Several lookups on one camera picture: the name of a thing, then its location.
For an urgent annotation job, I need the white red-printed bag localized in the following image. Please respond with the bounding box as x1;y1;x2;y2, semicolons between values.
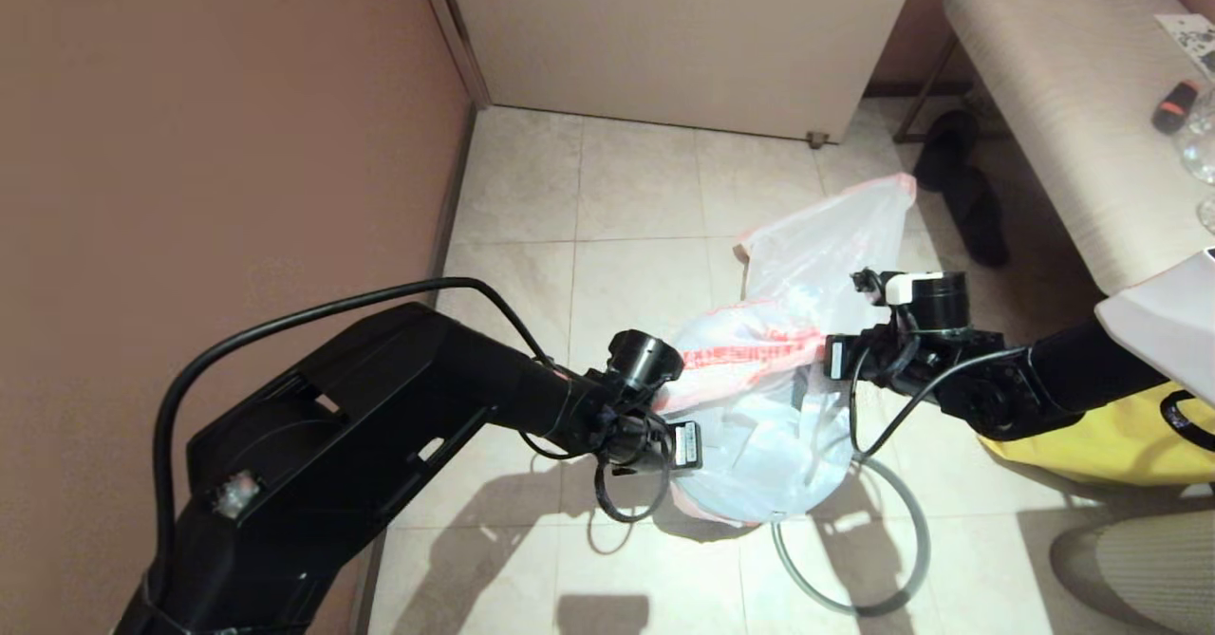
655;298;855;527

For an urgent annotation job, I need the white trash bag with rubbish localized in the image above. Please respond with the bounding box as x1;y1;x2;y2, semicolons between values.
736;175;918;332

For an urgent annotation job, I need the grey bin rim ring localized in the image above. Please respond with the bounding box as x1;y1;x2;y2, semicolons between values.
771;455;932;618

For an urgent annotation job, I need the yellow fabric bag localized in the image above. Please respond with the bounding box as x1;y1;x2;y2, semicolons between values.
978;381;1215;486

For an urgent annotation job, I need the black slipper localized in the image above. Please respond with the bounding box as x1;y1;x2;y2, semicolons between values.
917;109;981;193
942;166;1010;269

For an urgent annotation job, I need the dark baseboard strip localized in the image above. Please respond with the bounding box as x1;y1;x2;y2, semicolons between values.
346;103;481;635

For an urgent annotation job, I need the beige wood-grain bench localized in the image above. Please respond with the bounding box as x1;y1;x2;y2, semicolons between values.
892;0;1215;296

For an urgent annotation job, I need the white door panel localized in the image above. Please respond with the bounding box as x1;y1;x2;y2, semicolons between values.
413;0;927;147

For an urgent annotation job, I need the black remote with red button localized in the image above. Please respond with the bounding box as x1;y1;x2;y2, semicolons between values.
1151;81;1201;136

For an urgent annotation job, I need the printed paper card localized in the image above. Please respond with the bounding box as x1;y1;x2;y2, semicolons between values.
1155;13;1215;81

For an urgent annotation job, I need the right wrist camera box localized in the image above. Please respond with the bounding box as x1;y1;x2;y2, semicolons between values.
851;270;917;307

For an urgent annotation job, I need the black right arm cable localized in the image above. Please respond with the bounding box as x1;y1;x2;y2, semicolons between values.
848;346;1031;460

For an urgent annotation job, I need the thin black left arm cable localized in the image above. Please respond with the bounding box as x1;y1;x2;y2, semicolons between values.
152;277;570;607

